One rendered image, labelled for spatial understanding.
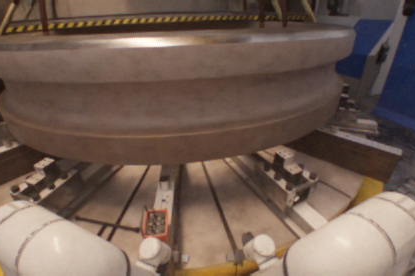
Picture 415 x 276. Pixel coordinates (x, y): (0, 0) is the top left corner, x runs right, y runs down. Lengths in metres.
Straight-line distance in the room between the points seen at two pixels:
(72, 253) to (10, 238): 0.12
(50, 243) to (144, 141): 1.28
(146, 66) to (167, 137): 0.51
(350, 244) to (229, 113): 1.44
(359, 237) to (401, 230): 0.09
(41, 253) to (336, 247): 0.48
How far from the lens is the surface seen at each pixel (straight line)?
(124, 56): 1.49
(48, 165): 2.25
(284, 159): 1.93
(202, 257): 1.85
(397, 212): 0.54
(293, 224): 2.06
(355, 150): 2.86
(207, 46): 1.44
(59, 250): 0.45
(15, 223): 0.54
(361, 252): 0.45
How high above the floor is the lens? 1.90
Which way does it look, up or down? 30 degrees down
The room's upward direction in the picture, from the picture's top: 1 degrees counter-clockwise
